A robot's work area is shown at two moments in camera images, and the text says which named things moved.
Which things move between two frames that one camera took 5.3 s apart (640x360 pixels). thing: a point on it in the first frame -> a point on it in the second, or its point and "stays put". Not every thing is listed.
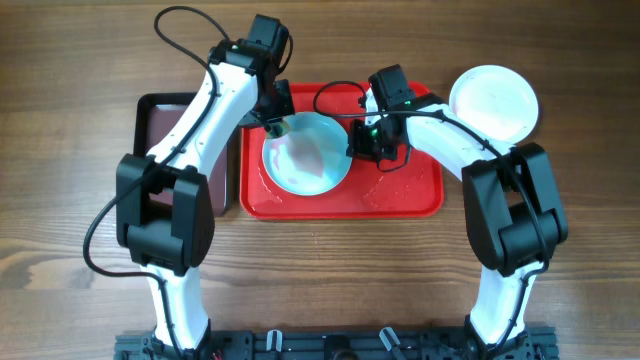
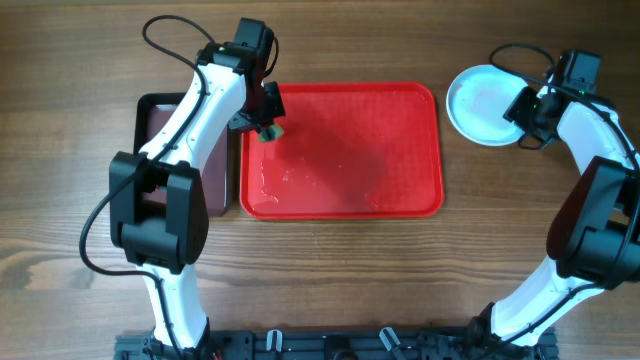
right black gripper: (362, 147) -> (520, 110)
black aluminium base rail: (355, 344) stays put
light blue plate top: (311, 158) -> (478, 100)
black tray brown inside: (155, 115) stays put
